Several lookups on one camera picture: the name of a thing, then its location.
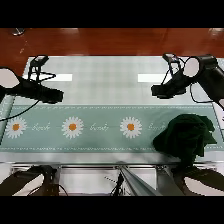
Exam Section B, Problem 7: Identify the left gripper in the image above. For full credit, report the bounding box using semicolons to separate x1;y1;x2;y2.
19;79;65;105

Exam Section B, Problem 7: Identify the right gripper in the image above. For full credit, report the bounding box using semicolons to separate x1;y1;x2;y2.
150;69;196;100

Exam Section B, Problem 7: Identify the green shirt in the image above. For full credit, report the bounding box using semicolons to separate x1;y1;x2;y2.
152;113;218;168

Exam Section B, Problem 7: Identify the black cable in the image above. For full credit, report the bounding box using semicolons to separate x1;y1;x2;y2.
0;99;42;123
189;82;215;105
104;172;126;197

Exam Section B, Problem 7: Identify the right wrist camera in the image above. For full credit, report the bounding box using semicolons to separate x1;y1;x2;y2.
161;52;185;85

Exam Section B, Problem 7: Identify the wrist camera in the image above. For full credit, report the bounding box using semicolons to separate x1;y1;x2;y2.
161;52;185;85
27;54;57;83

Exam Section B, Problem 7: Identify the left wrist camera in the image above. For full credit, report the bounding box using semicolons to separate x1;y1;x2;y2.
27;54;57;83

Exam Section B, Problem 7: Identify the silver frame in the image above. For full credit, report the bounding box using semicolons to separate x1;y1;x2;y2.
0;161;224;197

